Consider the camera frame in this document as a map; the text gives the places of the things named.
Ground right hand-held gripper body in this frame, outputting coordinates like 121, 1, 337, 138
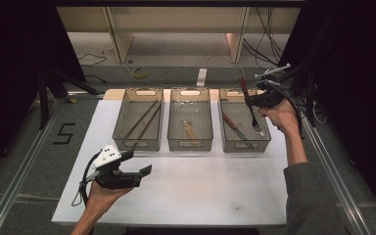
254, 63, 292, 110

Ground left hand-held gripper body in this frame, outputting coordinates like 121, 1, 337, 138
79, 144, 143, 190

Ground grey translucent plastic bin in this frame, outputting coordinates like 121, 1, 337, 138
218, 87, 272, 154
166, 87, 214, 152
112, 87, 165, 152

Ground fork with brown handle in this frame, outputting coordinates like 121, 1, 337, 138
238, 76, 266, 137

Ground knife with brown handle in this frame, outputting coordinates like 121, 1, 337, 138
222, 112, 257, 151

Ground clear spoon with wooden handle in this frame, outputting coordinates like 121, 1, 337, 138
181, 118, 200, 146

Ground person's left hand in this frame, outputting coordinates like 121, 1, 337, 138
86, 180, 133, 213

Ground person's right hand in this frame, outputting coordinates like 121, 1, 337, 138
258, 99, 302, 135

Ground white power strip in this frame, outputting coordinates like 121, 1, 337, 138
196, 68, 208, 88

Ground yellow tape roll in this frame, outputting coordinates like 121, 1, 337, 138
132, 67, 149, 79

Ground beige wooden cabinet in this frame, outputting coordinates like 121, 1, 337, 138
55, 6, 302, 65

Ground right hand-held gripper black cable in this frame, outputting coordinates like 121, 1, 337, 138
267, 79, 305, 138

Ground hand-held gripper black cable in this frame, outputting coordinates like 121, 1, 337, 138
267, 79, 305, 138
70, 151, 102, 208

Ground left hand-held gripper black cable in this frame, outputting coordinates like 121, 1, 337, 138
70, 151, 102, 208

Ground white floor cable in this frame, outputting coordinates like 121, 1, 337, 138
205, 53, 247, 89

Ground bundle of black cables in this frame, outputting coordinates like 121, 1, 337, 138
243, 6, 285, 68

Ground aluminium floor rail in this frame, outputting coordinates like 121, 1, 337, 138
0, 99, 63, 235
302, 114, 371, 235

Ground thin black floor cable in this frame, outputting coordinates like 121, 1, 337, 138
76, 53, 108, 67

